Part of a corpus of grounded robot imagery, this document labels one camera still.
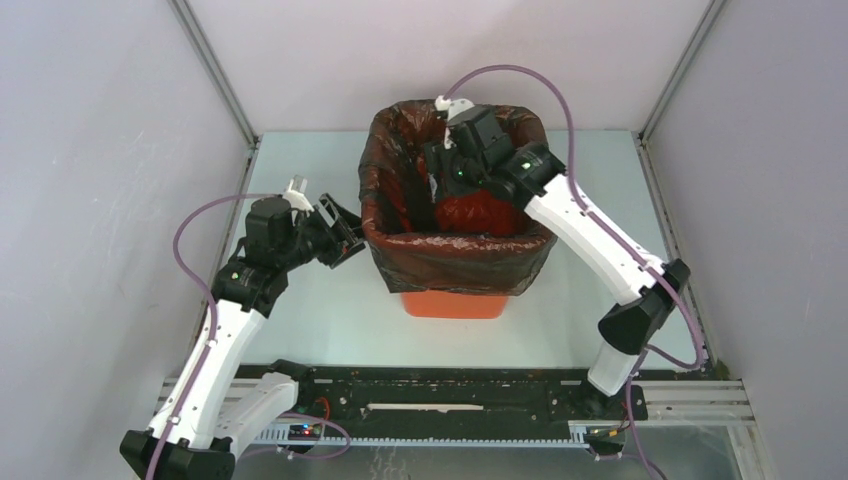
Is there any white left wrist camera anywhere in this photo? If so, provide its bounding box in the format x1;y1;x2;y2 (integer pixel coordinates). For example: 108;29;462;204
282;175;314;213

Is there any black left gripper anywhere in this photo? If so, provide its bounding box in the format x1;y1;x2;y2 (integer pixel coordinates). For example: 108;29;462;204
278;193;383;271

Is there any aluminium frame post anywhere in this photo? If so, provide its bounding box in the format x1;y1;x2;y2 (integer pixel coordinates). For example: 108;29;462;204
168;0;259;148
638;0;730;144

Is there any orange plastic trash bin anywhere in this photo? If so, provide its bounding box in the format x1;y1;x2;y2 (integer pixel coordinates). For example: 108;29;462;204
400;290;509;320

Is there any aluminium frame post right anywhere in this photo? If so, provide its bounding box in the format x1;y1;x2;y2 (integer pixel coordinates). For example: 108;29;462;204
638;0;730;144

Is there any aluminium frame post left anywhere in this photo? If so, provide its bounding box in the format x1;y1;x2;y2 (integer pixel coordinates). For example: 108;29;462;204
168;0;259;148

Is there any black plastic trash bag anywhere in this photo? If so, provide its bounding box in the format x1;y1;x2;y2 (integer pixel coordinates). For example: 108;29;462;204
358;99;557;296

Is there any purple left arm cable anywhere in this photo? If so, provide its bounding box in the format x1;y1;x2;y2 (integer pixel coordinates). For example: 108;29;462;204
144;193;283;480

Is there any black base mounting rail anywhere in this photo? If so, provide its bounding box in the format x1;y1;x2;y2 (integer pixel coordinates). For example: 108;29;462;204
236;360;648;443

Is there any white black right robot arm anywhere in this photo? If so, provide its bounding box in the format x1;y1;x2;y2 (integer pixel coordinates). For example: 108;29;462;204
424;97;691;418

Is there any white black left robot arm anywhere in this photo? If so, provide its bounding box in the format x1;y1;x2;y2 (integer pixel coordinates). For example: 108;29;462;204
119;191;364;479

